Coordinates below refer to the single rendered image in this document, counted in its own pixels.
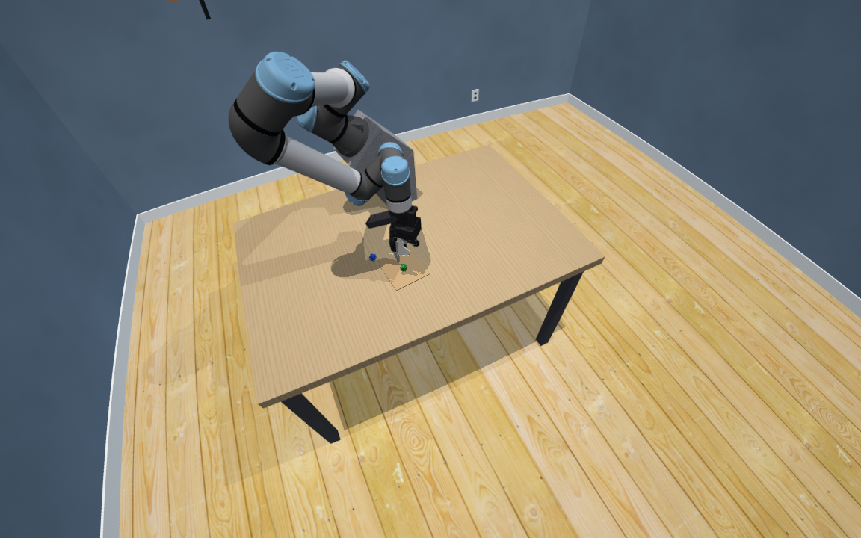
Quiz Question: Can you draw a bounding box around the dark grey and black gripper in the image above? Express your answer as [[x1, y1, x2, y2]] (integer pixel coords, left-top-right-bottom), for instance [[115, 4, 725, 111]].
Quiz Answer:
[[389, 205, 422, 262]]

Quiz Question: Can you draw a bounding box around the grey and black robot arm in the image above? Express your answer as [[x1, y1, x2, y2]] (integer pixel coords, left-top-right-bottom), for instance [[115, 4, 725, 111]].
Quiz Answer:
[[229, 52, 412, 214]]

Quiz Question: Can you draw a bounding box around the tan square mat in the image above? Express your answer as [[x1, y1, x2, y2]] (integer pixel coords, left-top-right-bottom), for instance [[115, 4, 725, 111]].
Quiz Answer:
[[379, 250, 430, 291]]

